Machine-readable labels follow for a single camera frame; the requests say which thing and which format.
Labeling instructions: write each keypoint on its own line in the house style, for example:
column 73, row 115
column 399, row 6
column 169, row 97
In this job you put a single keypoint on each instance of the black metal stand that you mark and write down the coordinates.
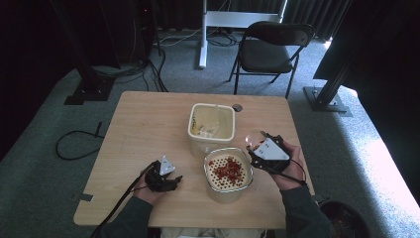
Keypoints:
column 87, row 86
column 325, row 97

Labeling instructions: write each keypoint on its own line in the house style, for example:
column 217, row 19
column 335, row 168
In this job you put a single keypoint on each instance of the grey table grommet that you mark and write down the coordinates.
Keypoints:
column 237, row 107

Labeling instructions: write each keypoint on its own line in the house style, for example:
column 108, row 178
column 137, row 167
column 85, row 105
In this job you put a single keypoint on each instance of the black folding chair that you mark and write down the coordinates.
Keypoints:
column 265, row 53

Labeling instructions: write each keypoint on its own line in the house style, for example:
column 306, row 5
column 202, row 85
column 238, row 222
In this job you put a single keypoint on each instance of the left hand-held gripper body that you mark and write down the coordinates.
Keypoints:
column 161, row 177

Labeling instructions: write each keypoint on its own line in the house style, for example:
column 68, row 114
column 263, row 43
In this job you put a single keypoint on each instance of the cream container with metal rim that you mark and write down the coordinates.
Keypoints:
column 228, row 175

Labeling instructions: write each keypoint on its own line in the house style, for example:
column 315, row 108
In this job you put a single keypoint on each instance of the pile of red dried pieces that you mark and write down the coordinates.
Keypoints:
column 228, row 170

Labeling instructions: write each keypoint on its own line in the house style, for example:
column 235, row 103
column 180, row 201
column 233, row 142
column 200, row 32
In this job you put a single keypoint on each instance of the tall cream container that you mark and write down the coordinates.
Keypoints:
column 211, row 122

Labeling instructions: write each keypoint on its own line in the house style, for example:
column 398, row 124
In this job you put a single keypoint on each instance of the person's right hand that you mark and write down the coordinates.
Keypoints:
column 292, row 165

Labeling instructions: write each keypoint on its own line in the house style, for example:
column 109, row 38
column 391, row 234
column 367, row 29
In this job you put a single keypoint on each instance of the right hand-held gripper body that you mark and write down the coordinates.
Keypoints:
column 271, row 153

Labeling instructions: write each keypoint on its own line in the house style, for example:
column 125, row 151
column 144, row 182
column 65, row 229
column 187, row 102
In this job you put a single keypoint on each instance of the person's light clothing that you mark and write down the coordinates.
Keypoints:
column 211, row 233

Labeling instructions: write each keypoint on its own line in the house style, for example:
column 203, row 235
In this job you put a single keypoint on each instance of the black round bin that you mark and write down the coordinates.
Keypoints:
column 345, row 219

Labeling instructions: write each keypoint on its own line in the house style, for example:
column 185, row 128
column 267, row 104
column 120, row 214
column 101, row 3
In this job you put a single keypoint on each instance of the white desk frame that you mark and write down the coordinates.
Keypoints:
column 231, row 19

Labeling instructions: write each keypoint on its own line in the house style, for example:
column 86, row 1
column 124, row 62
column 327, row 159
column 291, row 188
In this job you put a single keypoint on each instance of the person's left hand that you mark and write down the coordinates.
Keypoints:
column 148, row 195

